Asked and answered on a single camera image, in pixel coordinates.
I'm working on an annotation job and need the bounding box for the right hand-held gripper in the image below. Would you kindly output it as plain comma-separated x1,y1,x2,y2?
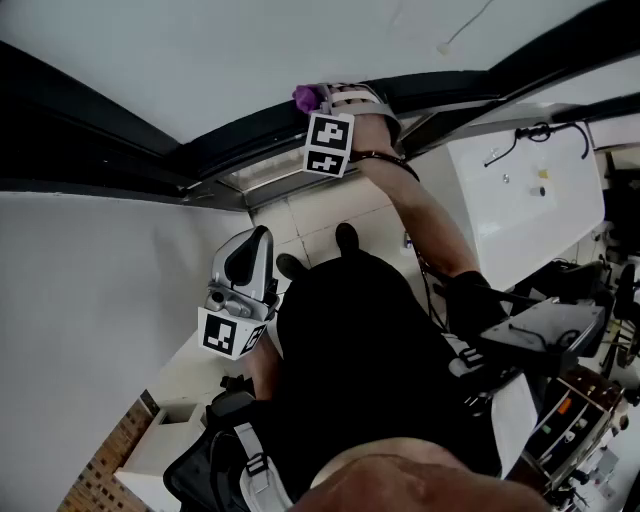
302,82,403,179

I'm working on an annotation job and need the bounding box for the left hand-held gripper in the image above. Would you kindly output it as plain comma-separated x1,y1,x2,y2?
197,225,280,361

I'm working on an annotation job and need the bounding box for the purple cloth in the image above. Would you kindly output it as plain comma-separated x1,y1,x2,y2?
292,83,324,115

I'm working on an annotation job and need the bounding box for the person's right forearm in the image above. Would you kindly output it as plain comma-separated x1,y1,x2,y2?
352,113,482,279

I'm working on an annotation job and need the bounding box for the person's left forearm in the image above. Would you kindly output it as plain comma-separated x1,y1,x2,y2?
243,344,282,402

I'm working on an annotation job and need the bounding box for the person's left black shoe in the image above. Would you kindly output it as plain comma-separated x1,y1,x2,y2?
275,253,309,281

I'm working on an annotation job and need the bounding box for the person's black shoe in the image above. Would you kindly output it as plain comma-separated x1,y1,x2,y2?
334,222,360,256
275,253,309,281

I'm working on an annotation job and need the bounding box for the person's right black shoe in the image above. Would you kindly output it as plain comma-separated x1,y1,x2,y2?
334,222,360,256

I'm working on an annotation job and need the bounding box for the white window pane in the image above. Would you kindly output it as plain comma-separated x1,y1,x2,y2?
0,0,640,146

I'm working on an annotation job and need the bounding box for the person's black clothed body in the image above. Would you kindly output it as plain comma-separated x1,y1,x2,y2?
164,247,544,512

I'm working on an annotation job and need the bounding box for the grey white harness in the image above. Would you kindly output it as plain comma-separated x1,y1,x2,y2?
162,332,541,512

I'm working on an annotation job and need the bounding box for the black faucet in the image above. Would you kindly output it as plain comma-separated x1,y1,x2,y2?
482,121,551,169

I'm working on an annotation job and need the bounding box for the white box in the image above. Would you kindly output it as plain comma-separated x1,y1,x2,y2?
117,397,209,512

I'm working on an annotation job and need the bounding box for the white sink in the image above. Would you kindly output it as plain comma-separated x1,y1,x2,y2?
444,102,607,292

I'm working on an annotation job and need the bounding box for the person's face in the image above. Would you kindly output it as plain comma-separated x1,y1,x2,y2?
299,437,556,512

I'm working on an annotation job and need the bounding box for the black electronics box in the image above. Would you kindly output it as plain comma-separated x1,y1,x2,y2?
478,297,607,374

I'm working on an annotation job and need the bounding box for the dark storage shelf rack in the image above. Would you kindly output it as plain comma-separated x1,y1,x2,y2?
519,364,632,494

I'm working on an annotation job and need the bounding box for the dark bracelet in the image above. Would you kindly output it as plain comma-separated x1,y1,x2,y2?
353,148,421,182

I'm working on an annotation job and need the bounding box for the white pull cord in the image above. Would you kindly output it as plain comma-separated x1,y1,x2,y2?
436,0,497,56

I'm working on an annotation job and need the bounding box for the black window frame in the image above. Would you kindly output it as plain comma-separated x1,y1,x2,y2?
0,29,640,211

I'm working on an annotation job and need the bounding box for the black cable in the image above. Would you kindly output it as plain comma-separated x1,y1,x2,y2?
547,121,591,161

